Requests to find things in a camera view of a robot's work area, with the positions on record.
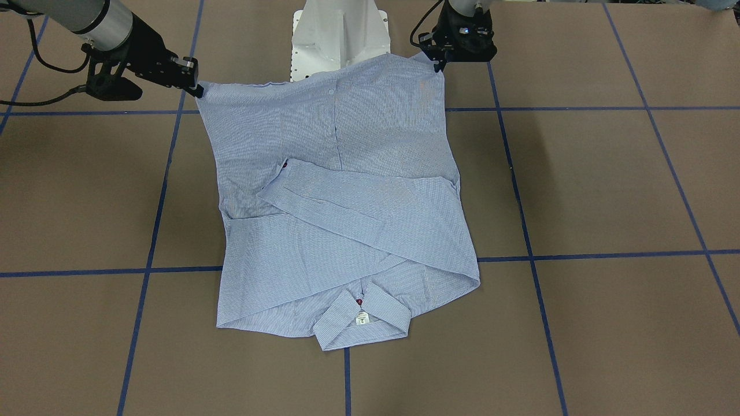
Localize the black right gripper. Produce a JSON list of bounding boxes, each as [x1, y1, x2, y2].
[[121, 15, 204, 98]]

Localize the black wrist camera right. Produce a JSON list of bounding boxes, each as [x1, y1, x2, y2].
[[81, 43, 143, 102]]

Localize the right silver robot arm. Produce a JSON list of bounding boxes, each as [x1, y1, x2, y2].
[[2, 1, 204, 102]]

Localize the light blue striped shirt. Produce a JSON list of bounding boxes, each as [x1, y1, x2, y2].
[[197, 53, 480, 351]]

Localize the white camera mast base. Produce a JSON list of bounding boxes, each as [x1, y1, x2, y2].
[[289, 1, 391, 82]]

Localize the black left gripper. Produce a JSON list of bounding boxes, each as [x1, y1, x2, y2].
[[417, 6, 498, 73]]

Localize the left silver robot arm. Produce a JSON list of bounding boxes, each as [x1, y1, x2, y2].
[[409, 1, 497, 73]]

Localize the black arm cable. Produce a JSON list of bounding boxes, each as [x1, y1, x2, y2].
[[0, 17, 93, 107], [409, 0, 446, 50]]

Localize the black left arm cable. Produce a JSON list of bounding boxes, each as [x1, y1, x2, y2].
[[409, 0, 446, 50]]

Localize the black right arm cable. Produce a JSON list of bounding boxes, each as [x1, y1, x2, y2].
[[0, 17, 93, 107]]

